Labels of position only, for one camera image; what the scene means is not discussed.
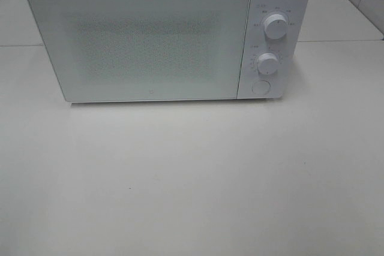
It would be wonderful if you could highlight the white timer knob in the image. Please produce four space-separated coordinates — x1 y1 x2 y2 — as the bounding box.
256 53 280 75

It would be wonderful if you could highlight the upper white power knob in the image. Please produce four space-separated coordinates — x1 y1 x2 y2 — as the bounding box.
262 12 289 40

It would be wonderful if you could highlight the round white door button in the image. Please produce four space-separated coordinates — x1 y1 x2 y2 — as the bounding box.
252 80 271 95

